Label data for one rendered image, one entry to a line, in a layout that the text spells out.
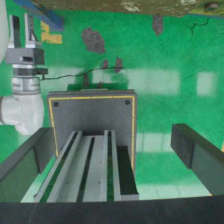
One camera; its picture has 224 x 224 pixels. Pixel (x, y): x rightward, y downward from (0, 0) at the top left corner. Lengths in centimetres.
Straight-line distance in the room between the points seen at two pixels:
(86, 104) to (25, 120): 69
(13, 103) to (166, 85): 132
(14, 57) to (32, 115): 20
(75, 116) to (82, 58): 55
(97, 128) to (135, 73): 62
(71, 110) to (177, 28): 117
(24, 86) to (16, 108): 8
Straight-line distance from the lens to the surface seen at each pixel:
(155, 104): 159
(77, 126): 127
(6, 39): 32
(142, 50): 152
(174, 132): 17
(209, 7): 86
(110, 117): 122
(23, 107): 58
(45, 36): 161
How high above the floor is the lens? 148
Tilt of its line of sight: 74 degrees down
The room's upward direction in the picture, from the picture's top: 176 degrees clockwise
